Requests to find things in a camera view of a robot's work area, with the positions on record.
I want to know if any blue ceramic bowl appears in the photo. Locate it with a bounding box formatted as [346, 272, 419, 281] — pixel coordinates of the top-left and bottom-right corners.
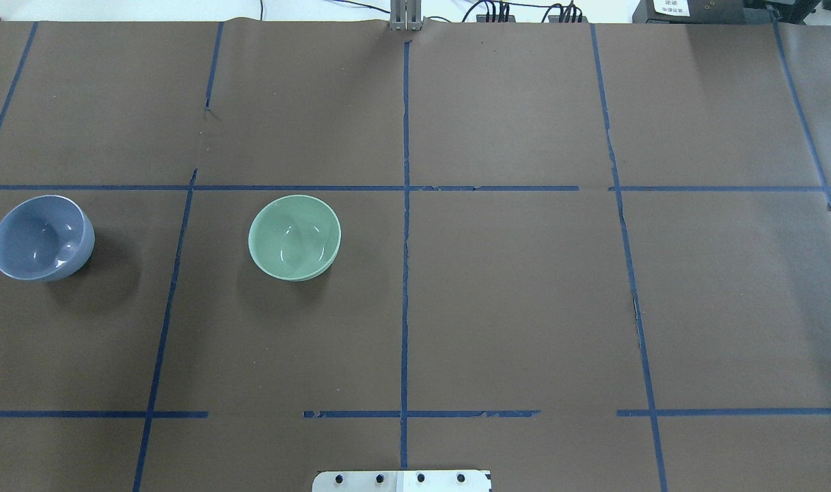
[0, 194, 96, 282]

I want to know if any black connector box left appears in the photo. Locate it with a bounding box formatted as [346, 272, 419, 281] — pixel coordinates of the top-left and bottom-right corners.
[466, 1, 516, 24]

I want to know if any dark grey device with label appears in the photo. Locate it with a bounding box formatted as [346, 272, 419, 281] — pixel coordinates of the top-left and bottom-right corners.
[631, 1, 746, 25]

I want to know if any black equipment top right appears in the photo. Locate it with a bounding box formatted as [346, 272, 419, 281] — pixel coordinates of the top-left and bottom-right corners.
[741, 1, 831, 26]

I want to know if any brown paper table cover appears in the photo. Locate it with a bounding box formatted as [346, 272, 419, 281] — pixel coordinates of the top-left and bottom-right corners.
[0, 18, 831, 491]

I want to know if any green ceramic bowl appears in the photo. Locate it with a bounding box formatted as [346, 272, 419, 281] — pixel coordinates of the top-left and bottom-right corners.
[247, 194, 342, 282]

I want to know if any silver metal mounting plate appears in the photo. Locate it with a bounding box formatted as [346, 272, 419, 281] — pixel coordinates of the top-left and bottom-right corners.
[312, 469, 493, 491]

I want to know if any black connector box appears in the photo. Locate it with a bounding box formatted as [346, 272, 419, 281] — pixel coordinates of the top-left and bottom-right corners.
[466, 1, 516, 24]
[541, 1, 588, 24]

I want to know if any black connector box right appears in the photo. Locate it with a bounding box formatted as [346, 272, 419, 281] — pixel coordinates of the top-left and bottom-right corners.
[541, 1, 588, 24]

